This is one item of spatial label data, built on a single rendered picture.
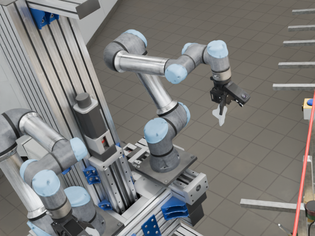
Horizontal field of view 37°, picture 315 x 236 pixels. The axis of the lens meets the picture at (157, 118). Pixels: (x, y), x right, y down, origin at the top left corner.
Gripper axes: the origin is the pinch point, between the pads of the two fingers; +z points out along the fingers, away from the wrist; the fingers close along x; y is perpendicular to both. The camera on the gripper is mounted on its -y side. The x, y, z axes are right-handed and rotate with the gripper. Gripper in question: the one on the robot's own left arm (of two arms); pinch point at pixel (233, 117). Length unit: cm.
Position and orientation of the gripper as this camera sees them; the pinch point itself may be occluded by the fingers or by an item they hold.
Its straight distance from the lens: 203.3
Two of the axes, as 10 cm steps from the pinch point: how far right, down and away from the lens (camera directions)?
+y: -7.0, -2.8, 6.6
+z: 2.3, 7.8, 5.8
